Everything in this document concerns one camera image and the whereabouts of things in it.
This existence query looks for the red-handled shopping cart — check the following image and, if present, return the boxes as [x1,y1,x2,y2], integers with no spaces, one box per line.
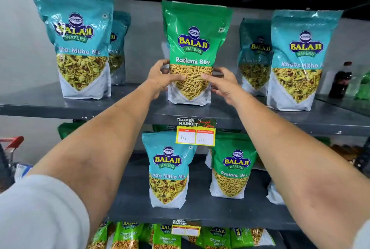
[0,136,25,190]

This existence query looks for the green soda bottle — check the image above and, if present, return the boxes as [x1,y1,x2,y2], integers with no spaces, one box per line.
[355,72,370,101]

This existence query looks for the row of green chickpea packets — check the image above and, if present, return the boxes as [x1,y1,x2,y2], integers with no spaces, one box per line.
[87,221,276,249]

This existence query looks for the clear soda bottle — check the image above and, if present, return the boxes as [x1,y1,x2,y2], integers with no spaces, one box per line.
[345,65,368,97]

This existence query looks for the white shirt sleeve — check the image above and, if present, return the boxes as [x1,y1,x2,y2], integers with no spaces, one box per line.
[0,174,90,249]
[351,219,370,249]

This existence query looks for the person's left hand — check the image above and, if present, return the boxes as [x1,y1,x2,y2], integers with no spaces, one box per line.
[143,60,186,100]

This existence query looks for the brown snack packet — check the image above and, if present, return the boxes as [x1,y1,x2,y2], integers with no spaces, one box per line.
[330,143,362,163]

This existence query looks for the yellow price label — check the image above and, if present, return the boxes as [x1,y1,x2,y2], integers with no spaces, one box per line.
[171,219,202,237]
[175,118,217,147]

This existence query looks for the blue and white packet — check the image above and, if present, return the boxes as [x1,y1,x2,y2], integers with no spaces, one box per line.
[14,163,33,182]

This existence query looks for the teal snack packet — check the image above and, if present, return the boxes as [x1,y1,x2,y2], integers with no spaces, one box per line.
[108,11,131,86]
[267,10,343,112]
[238,18,274,97]
[32,0,114,100]
[142,131,198,209]

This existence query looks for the person's left forearm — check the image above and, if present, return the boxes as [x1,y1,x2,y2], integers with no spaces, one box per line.
[27,80,162,241]

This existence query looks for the person's right hand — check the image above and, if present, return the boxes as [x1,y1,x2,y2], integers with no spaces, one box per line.
[201,67,247,106]

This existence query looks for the person's right forearm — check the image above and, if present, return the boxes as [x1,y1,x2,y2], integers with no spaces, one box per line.
[231,90,370,246]

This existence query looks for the white-bottomed snack packet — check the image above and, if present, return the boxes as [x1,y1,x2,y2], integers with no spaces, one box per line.
[266,181,286,205]

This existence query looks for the dark cola bottle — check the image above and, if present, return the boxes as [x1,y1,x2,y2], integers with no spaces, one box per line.
[329,62,353,99]

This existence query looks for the green snack packet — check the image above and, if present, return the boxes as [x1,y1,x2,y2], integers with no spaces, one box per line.
[57,121,86,140]
[161,0,233,106]
[209,133,258,200]

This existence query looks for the grey metal shelf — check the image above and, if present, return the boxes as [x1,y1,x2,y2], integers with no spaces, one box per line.
[108,153,299,231]
[0,82,370,137]

